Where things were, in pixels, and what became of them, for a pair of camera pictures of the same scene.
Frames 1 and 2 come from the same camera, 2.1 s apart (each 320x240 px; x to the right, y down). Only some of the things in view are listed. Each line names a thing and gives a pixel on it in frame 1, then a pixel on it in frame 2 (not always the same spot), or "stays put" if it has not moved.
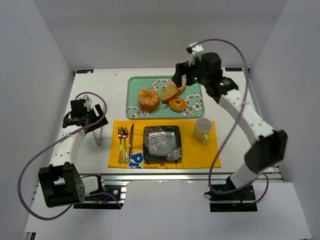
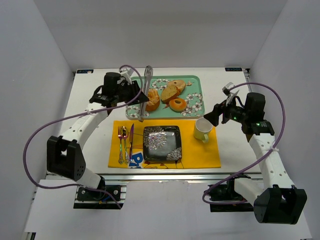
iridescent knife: [131, 137] stays put
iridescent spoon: [125, 132] stays put
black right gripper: [182, 72] -> [221, 114]
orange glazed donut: [178, 104] stays put
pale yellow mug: [203, 126] stays put
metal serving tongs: [102, 128] -> [148, 74]
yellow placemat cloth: [126, 146] stays put
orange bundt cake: [149, 99] stays put
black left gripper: [94, 118] -> [132, 90]
